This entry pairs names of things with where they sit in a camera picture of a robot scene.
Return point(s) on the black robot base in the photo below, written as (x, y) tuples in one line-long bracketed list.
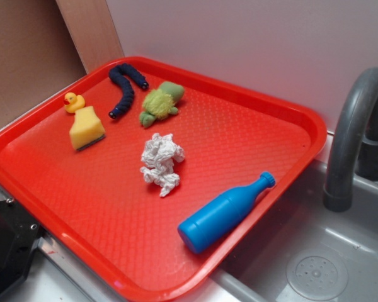
[(19, 236)]

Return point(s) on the crumpled white paper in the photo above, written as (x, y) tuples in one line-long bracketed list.
[(159, 157)]

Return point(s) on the red plastic tray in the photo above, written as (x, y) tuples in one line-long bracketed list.
[(97, 203)]

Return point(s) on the green plush turtle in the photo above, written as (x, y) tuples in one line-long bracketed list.
[(161, 103)]

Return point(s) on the blue plastic bottle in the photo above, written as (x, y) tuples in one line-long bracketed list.
[(218, 217)]

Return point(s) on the yellow sponge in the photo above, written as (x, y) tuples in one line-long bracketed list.
[(87, 128)]

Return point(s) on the dark blue plush worm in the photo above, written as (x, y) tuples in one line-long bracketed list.
[(121, 75)]

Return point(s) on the yellow rubber duck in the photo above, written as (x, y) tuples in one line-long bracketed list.
[(73, 102)]

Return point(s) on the grey toy sink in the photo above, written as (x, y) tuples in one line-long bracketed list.
[(300, 251)]

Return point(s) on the wooden board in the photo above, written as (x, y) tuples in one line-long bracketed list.
[(92, 30)]

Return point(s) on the grey toy faucet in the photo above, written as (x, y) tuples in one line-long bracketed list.
[(354, 149)]

